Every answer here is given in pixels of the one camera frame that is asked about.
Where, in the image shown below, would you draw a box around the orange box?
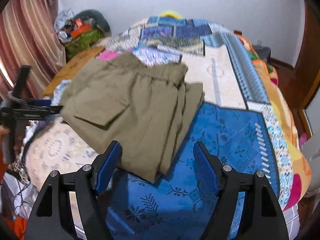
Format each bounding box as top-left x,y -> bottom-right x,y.
71,25 -> 92,37

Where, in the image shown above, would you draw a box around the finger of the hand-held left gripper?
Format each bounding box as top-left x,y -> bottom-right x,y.
15,106 -> 63,118
24,99 -> 54,107

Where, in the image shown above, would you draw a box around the grey backpack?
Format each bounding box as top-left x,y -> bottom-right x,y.
252,45 -> 271,63

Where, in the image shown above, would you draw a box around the grey pillow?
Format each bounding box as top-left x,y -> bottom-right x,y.
75,9 -> 112,38

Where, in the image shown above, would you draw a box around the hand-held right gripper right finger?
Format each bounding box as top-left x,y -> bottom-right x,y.
193,141 -> 290,240

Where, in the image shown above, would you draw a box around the blue patchwork blanket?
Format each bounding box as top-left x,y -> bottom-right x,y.
25,16 -> 288,240

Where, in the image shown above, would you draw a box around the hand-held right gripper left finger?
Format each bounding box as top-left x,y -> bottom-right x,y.
25,140 -> 123,240

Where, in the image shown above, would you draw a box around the pink cloth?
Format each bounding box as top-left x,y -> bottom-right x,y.
97,50 -> 120,61

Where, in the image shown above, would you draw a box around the yellow wooden lap board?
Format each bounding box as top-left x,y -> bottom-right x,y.
44,45 -> 107,95

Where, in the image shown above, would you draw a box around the olive green pants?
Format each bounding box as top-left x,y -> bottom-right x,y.
59,53 -> 205,183

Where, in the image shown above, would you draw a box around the black floor cable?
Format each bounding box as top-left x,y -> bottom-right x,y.
11,175 -> 33,215

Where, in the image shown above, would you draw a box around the green storage box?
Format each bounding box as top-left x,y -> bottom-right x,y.
64,29 -> 104,60

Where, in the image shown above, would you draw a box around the orange patterned blanket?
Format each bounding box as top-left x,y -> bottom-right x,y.
235,31 -> 312,210

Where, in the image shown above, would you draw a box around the yellow hoop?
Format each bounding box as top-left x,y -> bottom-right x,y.
160,10 -> 184,19

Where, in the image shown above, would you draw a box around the wooden door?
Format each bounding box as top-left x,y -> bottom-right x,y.
292,2 -> 320,140

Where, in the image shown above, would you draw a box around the striped pink curtain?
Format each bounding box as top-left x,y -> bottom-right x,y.
0,0 -> 67,98

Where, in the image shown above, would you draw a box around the light blue cloth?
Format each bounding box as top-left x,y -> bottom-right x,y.
54,9 -> 75,30

